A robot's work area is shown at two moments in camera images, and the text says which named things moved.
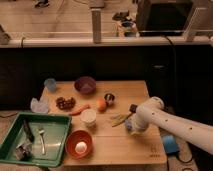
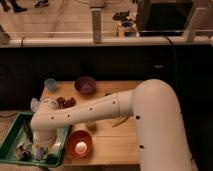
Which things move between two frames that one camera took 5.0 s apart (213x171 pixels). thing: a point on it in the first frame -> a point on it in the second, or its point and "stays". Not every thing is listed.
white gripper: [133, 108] -> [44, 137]
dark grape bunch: [65, 104] stays
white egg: [81, 147] stays
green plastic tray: [36, 139] stays
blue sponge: [129, 123] -> [39, 153]
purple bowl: [85, 85] stays
